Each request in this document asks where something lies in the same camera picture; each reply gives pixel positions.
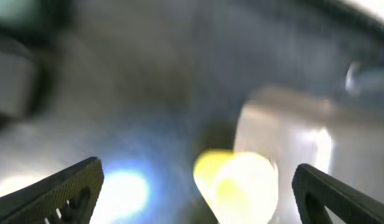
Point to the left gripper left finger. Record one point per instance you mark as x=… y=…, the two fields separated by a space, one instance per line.
x=39 y=202

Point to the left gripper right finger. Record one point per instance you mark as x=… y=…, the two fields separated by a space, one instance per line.
x=341 y=194

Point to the white cup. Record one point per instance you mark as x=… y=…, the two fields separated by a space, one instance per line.
x=285 y=133

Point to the yellow cup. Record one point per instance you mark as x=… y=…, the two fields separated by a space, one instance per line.
x=235 y=189

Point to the steel sink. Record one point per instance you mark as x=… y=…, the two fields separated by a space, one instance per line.
x=166 y=68

